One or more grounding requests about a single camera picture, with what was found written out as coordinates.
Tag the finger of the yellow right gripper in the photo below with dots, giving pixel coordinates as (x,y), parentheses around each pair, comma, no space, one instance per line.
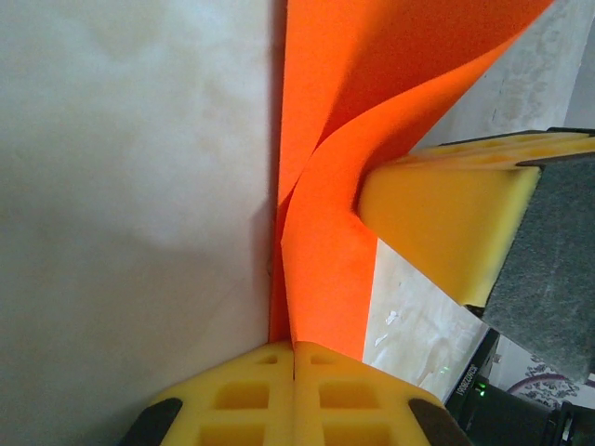
(441,223)
(534,138)

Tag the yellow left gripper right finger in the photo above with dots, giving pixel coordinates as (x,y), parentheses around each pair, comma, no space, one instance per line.
(348,399)

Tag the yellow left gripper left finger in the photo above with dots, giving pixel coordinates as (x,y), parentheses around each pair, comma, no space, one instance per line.
(241,399)

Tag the orange paper sheet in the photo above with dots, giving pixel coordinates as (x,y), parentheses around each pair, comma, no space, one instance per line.
(325,255)

